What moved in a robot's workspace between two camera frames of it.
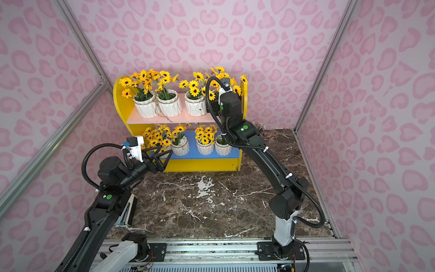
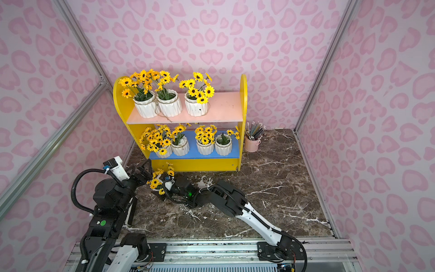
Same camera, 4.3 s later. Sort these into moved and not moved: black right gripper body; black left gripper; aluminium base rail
Moved: black left gripper; black right gripper body
Not moved: aluminium base rail
